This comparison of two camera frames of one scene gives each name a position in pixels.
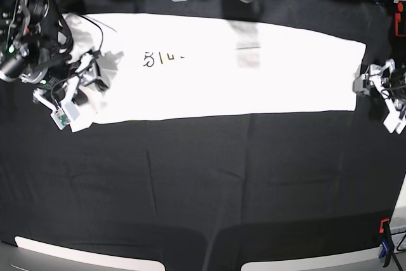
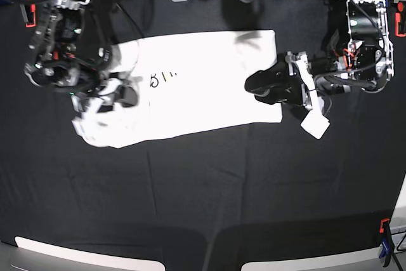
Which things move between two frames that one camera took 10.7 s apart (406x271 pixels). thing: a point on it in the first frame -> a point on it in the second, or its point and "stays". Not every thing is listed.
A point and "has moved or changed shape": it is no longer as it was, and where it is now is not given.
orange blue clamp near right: [386, 240] stays
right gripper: [363, 83] -> [298, 63]
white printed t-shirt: [164, 66] has moved or changed shape
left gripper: [92, 72] -> [86, 103]
